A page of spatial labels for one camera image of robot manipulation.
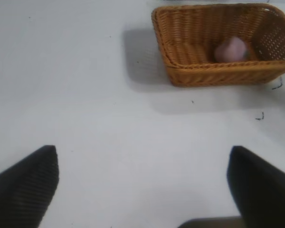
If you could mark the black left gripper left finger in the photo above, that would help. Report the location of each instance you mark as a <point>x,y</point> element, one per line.
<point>21,187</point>

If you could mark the brown wicker basket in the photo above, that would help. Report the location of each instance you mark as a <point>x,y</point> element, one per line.
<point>218,73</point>

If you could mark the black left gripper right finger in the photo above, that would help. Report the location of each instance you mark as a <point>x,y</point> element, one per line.
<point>263,190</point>

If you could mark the pink peach with green leaf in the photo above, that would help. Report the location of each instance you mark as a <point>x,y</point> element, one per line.
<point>229,51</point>

